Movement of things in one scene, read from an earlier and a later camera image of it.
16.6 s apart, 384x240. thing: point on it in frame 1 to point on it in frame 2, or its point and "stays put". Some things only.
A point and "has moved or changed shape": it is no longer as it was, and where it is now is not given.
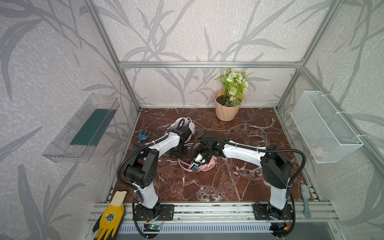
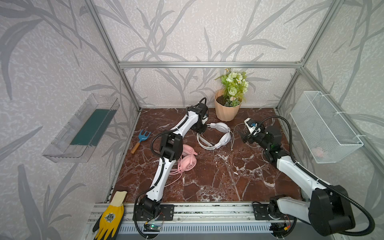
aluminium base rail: [227, 213] stays put
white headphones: [184, 121] to [225, 140]
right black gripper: [202, 154] to [248, 136]
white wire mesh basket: [326, 131] stays put
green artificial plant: [234, 86] stays put
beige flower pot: [225, 113] stays put
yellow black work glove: [107, 226] stays put
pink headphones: [201, 163] has moved or changed shape
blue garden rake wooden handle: [143, 137] stays put
